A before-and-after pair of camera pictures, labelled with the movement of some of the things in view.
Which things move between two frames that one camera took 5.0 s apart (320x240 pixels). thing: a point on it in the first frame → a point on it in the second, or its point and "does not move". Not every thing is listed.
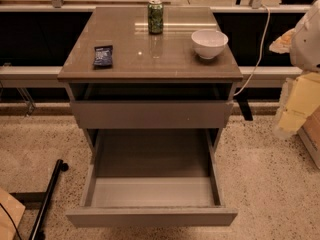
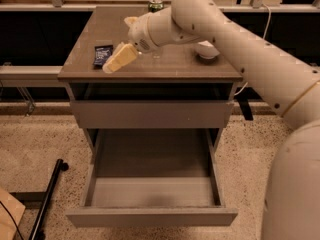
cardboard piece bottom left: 15,209 does not move
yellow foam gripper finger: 282,44 → 131,20
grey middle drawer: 149,115 does not move
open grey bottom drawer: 152,177 does not move
